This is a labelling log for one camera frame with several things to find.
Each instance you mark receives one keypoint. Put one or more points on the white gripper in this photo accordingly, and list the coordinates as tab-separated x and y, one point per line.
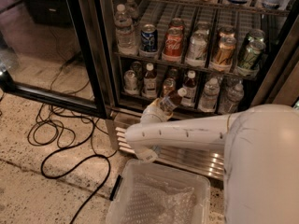
151	112

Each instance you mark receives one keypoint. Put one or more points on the dark drink bottle white cap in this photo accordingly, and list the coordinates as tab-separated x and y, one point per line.
172	100

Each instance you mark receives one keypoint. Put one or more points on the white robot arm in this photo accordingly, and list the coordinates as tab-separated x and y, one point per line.
261	158

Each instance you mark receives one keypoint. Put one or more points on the orange can bottom shelf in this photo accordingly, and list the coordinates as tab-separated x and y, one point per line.
168	85

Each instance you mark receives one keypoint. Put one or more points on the clear water bottle bottom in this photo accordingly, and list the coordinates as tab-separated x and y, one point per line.
209	96

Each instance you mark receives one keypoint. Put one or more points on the clear water bottle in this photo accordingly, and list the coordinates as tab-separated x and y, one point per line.
231	99
209	96

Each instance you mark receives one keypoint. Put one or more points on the clear water bottle right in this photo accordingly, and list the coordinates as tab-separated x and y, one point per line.
231	99

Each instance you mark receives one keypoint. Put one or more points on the clear water bottle middle shelf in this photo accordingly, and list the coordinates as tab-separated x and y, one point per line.
125	31

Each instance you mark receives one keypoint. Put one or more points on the glass fridge door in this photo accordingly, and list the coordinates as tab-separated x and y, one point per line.
47	54

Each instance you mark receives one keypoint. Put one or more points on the blue pepsi can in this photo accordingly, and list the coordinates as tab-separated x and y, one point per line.
149	38

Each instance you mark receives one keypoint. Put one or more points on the red coca cola can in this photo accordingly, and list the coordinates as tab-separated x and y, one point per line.
173	45

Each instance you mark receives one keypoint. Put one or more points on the silver white soda can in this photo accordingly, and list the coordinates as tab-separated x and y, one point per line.
196	53

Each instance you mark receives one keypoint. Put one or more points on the clear plastic bin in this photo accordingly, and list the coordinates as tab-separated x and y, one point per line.
124	186

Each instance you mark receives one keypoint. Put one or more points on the bubble wrap sheet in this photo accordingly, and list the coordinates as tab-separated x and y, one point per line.
159	202

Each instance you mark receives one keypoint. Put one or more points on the gold soda can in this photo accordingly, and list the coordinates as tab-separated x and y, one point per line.
223	54

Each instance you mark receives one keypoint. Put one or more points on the green soda can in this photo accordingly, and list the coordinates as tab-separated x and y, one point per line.
249	56

